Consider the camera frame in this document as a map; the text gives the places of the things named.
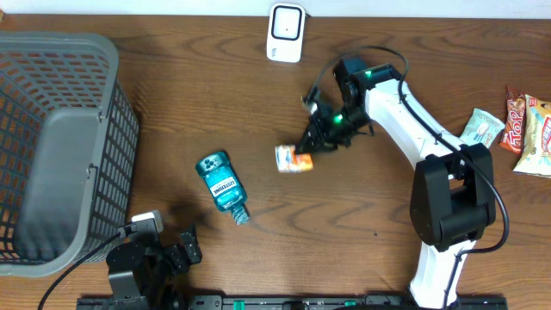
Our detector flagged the blue Listerine mouthwash bottle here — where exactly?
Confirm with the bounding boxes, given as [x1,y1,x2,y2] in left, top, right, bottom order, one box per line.
[195,152,250,226]

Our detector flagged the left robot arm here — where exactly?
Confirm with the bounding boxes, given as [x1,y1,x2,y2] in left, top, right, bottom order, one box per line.
[106,219,202,310]

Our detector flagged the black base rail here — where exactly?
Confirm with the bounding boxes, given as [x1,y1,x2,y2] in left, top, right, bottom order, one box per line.
[76,294,509,310]

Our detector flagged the orange chocolate bar wrapper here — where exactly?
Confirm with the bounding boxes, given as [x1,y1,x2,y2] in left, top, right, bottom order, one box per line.
[499,86,526,153]

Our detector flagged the small orange tissue pack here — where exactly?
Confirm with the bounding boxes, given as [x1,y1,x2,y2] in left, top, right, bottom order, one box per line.
[275,146,313,173]

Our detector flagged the grey plastic mesh basket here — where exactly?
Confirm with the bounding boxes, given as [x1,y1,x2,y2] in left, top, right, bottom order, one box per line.
[1,31,139,277]

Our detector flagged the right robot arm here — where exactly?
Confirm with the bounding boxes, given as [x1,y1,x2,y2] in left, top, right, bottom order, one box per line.
[295,58,496,309]

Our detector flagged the pale green snack packet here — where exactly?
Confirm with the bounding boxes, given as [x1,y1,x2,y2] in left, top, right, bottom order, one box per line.
[460,108,505,148]

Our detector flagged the yellow snack chip bag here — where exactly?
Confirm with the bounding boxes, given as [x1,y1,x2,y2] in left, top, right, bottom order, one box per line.
[513,95,550,178]

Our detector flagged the white barcode scanner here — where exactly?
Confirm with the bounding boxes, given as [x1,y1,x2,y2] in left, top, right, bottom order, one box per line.
[266,3,306,63]

